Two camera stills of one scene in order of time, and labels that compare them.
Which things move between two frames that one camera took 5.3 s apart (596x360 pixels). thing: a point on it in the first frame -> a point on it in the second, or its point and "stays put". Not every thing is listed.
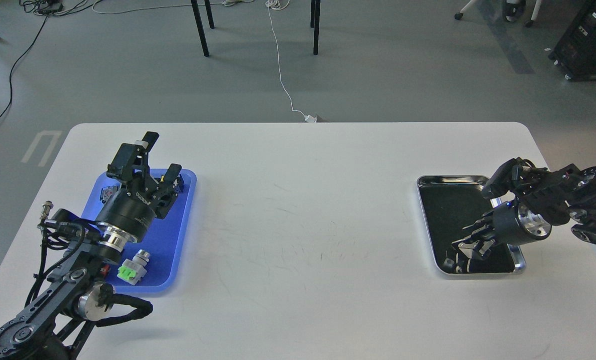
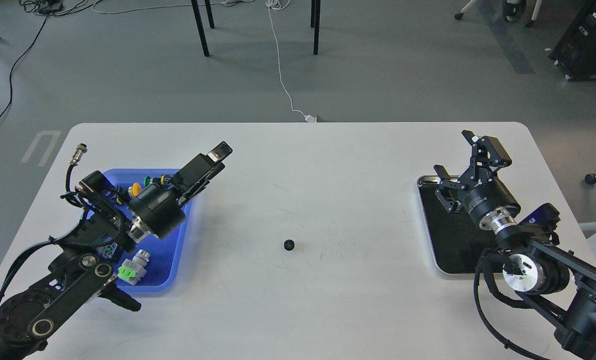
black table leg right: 315,22 stays put
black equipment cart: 588,49 stays put
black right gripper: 512,227 -> 491,205
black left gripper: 132,207 -> 159,206
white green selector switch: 131,270 stays put
